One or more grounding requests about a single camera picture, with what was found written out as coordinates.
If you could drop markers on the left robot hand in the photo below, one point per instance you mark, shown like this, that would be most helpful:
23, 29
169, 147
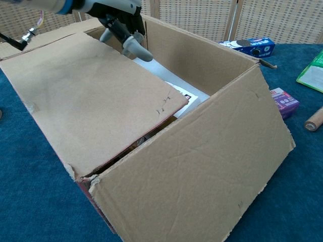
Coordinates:
121, 22

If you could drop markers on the red cardboard shipping box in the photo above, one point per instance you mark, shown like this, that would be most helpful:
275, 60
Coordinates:
176, 176

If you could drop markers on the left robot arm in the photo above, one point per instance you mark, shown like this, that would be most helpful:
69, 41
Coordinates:
50, 4

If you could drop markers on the blue sandwich cookie box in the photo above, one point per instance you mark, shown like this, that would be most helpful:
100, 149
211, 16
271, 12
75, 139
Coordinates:
262, 49

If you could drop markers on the small purple box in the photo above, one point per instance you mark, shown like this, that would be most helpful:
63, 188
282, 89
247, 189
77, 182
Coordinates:
287, 103

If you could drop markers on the white flat package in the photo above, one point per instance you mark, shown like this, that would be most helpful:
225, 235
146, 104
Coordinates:
176, 78

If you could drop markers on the blue table cloth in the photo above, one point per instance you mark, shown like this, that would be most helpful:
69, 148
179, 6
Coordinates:
38, 201

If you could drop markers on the green paper carton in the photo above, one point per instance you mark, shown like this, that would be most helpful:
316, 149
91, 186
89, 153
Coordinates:
313, 73

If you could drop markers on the brown wooden stick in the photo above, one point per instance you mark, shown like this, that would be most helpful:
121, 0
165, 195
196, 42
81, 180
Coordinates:
314, 122

